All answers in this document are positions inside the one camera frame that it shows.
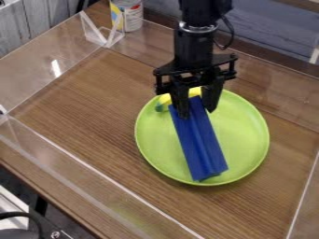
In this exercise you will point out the blue plastic block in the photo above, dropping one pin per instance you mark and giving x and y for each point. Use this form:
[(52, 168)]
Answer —
[(199, 143)]

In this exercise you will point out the green round plate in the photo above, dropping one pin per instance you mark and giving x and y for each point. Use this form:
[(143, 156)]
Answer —
[(242, 133)]

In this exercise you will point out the yellow toy banana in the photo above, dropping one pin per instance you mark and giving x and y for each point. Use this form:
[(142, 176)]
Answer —
[(164, 99)]

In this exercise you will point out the clear acrylic enclosure wall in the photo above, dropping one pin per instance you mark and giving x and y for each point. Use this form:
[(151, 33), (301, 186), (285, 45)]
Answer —
[(110, 209)]

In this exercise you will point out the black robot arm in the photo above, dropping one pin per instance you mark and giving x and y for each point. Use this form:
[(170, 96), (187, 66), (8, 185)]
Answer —
[(204, 13)]

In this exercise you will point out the white labelled can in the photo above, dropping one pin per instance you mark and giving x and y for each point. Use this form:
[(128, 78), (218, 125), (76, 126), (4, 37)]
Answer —
[(127, 14)]

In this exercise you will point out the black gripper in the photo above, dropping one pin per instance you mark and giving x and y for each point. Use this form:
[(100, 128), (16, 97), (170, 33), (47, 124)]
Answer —
[(195, 67)]

